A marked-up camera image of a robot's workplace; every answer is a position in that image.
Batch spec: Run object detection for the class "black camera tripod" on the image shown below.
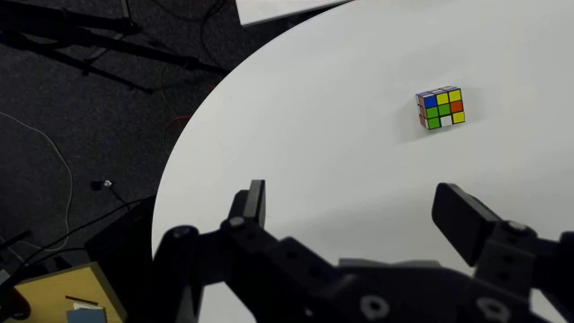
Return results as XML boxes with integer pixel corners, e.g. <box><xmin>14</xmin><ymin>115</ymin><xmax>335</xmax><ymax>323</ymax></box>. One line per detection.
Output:
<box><xmin>0</xmin><ymin>7</ymin><xmax>231</xmax><ymax>95</ymax></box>

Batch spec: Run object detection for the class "blue pad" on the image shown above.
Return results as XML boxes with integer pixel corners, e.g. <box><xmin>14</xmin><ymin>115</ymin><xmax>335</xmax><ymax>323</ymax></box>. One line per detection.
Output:
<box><xmin>64</xmin><ymin>305</ymin><xmax>111</xmax><ymax>323</ymax></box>

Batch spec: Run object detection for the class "white robot mounting table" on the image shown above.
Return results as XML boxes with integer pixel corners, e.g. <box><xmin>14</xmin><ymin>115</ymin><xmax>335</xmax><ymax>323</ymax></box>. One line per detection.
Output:
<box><xmin>234</xmin><ymin>0</ymin><xmax>355</xmax><ymax>27</ymax></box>

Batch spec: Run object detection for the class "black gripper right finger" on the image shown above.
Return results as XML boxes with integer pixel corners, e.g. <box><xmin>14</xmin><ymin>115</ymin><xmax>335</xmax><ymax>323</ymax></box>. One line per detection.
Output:
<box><xmin>432</xmin><ymin>181</ymin><xmax>574</xmax><ymax>323</ymax></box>

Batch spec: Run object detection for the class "thin white floor cable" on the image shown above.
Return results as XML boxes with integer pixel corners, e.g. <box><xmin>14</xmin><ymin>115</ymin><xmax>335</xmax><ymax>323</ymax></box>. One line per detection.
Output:
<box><xmin>0</xmin><ymin>110</ymin><xmax>75</xmax><ymax>241</ymax></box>

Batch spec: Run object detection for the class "multicoloured Rubik's cube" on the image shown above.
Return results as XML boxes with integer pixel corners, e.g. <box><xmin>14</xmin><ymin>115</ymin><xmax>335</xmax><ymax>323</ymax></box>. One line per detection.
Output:
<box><xmin>414</xmin><ymin>84</ymin><xmax>468</xmax><ymax>133</ymax></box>

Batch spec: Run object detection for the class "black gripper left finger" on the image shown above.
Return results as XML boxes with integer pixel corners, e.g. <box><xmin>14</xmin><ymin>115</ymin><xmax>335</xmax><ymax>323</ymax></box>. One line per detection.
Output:
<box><xmin>127</xmin><ymin>178</ymin><xmax>338</xmax><ymax>323</ymax></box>

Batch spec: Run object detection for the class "black cable plug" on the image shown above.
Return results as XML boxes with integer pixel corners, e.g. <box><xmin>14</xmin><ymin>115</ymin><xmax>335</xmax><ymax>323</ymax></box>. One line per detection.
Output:
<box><xmin>87</xmin><ymin>178</ymin><xmax>114</xmax><ymax>194</ymax></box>

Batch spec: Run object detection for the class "wooden desk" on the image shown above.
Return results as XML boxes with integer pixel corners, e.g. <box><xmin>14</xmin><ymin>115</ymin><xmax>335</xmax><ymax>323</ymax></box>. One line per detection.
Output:
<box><xmin>12</xmin><ymin>262</ymin><xmax>129</xmax><ymax>323</ymax></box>

